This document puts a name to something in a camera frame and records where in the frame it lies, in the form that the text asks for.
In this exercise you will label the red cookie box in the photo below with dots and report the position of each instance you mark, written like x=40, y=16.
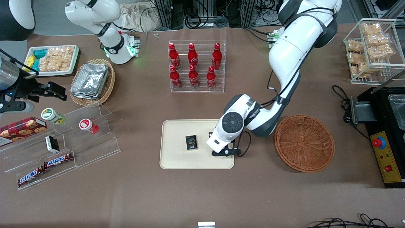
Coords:
x=22, y=129

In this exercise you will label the teal snack packet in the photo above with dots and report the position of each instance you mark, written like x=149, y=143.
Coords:
x=40, y=53
x=35, y=65

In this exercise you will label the clear acrylic stepped display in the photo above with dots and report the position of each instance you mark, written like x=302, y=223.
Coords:
x=95, y=148

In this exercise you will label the rice cracker bag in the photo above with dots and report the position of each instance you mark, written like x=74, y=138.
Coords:
x=53, y=65
x=61, y=52

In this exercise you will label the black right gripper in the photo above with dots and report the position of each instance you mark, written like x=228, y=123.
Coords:
x=24, y=89

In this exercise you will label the yellow snack packet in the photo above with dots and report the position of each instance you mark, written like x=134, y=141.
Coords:
x=29, y=60

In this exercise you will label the red-lidded cup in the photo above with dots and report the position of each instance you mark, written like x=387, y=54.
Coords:
x=87, y=124

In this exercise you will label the snickers chocolate bar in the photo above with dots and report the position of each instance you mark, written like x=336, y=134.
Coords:
x=58, y=160
x=31, y=176

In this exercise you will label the white object at table edge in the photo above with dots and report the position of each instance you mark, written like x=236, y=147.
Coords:
x=206, y=224

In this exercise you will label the bagged fried snack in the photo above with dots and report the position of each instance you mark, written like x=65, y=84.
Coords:
x=381, y=52
x=370, y=29
x=364, y=68
x=377, y=39
x=355, y=47
x=357, y=58

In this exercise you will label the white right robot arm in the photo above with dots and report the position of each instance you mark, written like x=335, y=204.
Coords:
x=111, y=44

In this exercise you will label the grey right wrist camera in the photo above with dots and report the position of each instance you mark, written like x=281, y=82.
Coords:
x=17, y=107

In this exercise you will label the round brown wicker basket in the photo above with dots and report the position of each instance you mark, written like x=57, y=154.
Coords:
x=303, y=142

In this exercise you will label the oval tan wicker basket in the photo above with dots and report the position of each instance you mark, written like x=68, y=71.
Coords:
x=109, y=85

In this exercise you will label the small black snack box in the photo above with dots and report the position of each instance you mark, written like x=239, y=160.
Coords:
x=191, y=142

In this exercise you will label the black machine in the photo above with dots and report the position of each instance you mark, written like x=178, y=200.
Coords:
x=378, y=107

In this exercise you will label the red cola bottle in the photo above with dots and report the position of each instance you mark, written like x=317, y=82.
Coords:
x=193, y=78
x=192, y=57
x=174, y=57
x=175, y=79
x=216, y=58
x=211, y=79

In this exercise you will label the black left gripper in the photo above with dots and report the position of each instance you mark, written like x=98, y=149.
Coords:
x=210, y=134

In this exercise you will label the clear acrylic bottle rack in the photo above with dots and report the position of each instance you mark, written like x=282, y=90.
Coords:
x=197, y=90

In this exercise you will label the clear plastic container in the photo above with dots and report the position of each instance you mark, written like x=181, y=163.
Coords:
x=398, y=110

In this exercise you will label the black and white small box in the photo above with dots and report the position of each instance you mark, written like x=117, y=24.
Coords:
x=52, y=144

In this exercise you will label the aluminium frame post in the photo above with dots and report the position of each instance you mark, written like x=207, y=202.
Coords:
x=248, y=12
x=164, y=12

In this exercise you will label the stacked aluminium foil trays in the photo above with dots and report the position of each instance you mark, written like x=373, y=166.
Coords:
x=90, y=80

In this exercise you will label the green-lidded cup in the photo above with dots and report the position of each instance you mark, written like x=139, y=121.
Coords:
x=50, y=114

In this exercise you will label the beige cloth bag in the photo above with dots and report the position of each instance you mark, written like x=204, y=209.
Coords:
x=139, y=17

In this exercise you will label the white rectangular snack tray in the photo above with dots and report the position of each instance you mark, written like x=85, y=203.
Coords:
x=74, y=65

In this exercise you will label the beige rectangular tray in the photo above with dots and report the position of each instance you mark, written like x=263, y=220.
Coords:
x=177, y=158

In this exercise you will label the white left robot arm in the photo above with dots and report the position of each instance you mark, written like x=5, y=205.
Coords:
x=291, y=47

